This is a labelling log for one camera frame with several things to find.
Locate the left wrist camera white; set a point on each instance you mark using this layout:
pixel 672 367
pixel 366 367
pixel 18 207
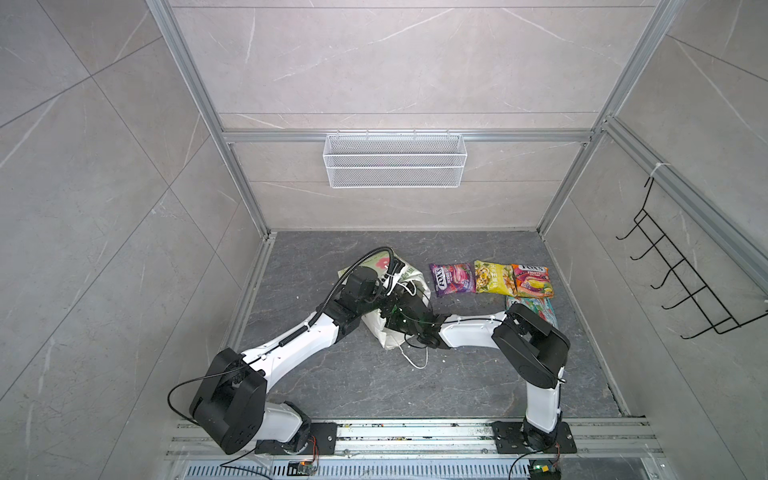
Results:
pixel 394 272

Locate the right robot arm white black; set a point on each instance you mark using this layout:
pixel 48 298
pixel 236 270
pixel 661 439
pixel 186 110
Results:
pixel 537 350

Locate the Fox's fruits candy packet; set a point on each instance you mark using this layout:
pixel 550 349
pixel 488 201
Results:
pixel 532 281

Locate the yellow green snack packet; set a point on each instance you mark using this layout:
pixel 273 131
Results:
pixel 494 278

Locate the teal cherry mint packet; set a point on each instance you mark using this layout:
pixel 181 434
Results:
pixel 541 306

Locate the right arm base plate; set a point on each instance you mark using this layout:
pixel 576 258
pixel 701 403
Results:
pixel 520 437

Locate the white wire mesh basket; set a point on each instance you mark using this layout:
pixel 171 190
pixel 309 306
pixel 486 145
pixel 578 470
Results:
pixel 377 161

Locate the black wire hook rack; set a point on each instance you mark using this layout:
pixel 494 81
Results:
pixel 717 316

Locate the purple Fox's berries packet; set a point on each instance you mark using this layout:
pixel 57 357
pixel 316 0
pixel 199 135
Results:
pixel 453 278

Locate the aluminium rail frame front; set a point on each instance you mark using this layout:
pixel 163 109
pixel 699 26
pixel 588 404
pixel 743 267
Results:
pixel 439 448

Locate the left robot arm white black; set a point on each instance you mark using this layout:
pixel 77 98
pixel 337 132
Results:
pixel 230 402

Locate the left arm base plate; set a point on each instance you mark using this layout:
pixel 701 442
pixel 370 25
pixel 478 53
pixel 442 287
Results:
pixel 317 437

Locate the white paper gift bag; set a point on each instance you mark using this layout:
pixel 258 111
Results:
pixel 393 318

